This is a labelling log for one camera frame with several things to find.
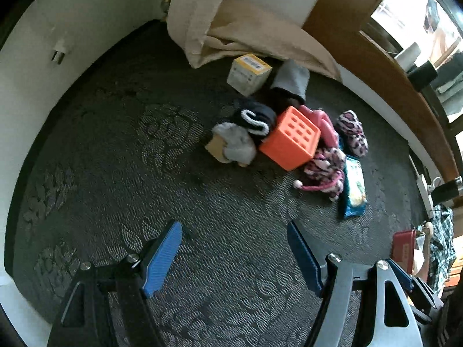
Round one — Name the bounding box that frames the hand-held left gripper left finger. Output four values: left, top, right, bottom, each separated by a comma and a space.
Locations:
47, 220, 183, 347

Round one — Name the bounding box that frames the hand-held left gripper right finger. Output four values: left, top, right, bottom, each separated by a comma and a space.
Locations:
287, 220, 424, 347

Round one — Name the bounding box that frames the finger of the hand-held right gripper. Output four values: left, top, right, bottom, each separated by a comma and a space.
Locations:
411, 278, 445, 325
389, 258, 415, 293

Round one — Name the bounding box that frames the red tin container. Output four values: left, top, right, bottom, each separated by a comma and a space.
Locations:
392, 229, 429, 275

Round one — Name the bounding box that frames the leopard sock with pink band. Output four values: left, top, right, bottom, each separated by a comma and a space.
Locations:
293, 146, 346, 201

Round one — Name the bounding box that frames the orange cube with grid holes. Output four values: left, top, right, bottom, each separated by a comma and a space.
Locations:
259, 106, 322, 171

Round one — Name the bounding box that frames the pink ring toy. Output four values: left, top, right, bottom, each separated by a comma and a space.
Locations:
298, 106, 339, 149

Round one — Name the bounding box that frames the leopard print sock bundle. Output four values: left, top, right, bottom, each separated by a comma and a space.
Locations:
335, 110, 370, 158

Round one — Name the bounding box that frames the black sock with white stripe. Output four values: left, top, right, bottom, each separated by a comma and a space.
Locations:
231, 101, 277, 145

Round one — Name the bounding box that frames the yellow and white box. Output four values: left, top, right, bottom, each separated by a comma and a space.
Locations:
227, 53, 273, 96

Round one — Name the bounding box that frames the plaid shirt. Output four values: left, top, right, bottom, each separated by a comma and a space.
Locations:
420, 204, 457, 295

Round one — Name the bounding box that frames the blue snack packet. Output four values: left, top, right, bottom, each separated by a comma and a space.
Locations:
338, 155, 368, 219

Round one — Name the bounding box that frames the white power strip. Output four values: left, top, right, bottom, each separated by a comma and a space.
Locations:
416, 173, 436, 219

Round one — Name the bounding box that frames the black thermos flask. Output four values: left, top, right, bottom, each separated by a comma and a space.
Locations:
430, 176, 463, 205

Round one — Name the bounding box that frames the grey fluffy sock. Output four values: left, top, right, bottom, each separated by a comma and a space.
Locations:
212, 122, 257, 167

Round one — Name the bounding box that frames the grey cloth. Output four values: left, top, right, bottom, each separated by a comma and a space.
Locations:
271, 59, 310, 104

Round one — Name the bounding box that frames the black box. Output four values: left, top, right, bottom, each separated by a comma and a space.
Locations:
408, 61, 438, 92

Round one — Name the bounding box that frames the beige curtain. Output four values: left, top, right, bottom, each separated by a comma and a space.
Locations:
166, 0, 342, 82

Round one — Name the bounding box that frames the white power strip cable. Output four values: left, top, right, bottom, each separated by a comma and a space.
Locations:
409, 154, 423, 181

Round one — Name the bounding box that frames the wooden window frame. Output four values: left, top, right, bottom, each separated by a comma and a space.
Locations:
302, 0, 463, 196

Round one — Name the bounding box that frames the white wall plug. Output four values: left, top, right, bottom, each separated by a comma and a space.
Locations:
50, 38, 69, 66

